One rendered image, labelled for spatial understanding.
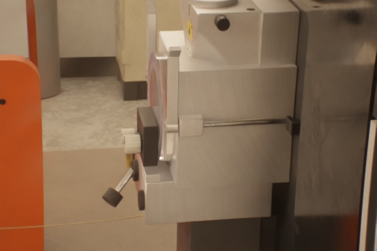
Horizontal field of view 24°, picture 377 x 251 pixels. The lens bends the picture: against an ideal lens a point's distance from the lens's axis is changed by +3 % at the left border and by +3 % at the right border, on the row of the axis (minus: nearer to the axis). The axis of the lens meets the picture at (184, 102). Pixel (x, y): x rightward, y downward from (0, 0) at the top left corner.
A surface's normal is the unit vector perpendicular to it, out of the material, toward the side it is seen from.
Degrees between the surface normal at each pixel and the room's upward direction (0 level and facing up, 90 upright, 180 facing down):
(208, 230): 90
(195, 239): 90
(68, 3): 90
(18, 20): 0
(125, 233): 0
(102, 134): 0
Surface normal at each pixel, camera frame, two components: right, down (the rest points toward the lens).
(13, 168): 0.17, 0.37
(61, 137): 0.03, -0.93
